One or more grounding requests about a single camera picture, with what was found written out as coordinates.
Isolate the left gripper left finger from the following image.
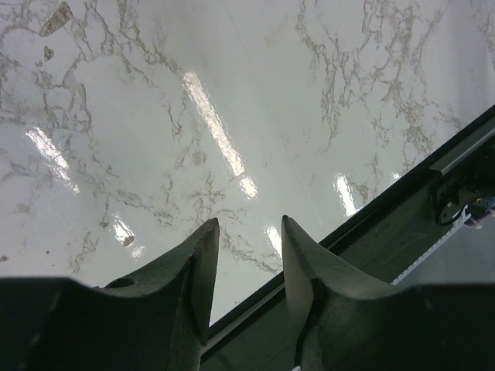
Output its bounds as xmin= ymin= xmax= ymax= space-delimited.
xmin=1 ymin=218 xmax=220 ymax=370

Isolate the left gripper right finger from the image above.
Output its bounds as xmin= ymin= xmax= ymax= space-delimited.
xmin=282 ymin=216 xmax=494 ymax=370

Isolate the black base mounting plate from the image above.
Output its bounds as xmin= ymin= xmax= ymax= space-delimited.
xmin=200 ymin=109 xmax=494 ymax=370

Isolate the white slotted cable duct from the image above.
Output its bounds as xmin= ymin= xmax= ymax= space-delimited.
xmin=391 ymin=221 xmax=464 ymax=285

